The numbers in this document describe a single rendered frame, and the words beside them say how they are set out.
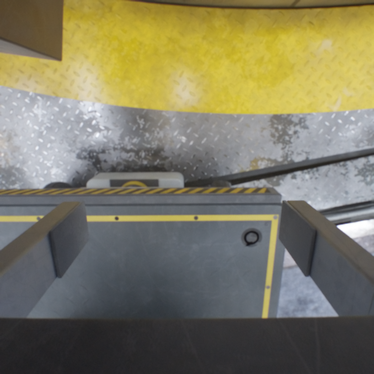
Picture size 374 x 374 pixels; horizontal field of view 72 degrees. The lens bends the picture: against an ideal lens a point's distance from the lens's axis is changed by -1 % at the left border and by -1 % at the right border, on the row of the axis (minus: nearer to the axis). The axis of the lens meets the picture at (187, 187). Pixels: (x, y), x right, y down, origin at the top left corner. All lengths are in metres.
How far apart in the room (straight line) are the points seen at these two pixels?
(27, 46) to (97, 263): 0.41
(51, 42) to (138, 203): 0.31
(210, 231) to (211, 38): 0.54
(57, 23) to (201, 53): 0.42
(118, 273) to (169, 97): 0.50
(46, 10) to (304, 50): 0.65
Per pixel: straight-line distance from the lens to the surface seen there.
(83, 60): 0.87
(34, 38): 0.47
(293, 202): 0.16
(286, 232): 0.16
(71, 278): 0.65
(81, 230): 0.17
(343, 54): 0.93
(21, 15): 0.44
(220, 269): 0.59
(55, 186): 0.81
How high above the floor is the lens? 0.80
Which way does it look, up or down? 73 degrees down
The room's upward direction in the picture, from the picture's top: 180 degrees counter-clockwise
